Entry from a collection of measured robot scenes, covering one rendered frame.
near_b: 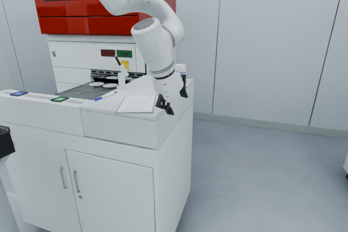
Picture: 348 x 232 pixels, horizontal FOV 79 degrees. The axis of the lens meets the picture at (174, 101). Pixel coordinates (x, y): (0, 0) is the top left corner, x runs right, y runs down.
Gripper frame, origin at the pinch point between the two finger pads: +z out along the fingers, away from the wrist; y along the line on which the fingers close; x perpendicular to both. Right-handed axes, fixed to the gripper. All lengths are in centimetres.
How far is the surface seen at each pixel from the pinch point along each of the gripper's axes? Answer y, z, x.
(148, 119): 9.3, 2.8, -8.5
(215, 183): -20, 127, -18
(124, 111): 11.7, -0.9, -18.1
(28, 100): 29, -8, -65
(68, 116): 24, 0, -44
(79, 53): -20, 6, -110
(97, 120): 19.2, 2.1, -29.8
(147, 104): 2.4, 4.2, -16.1
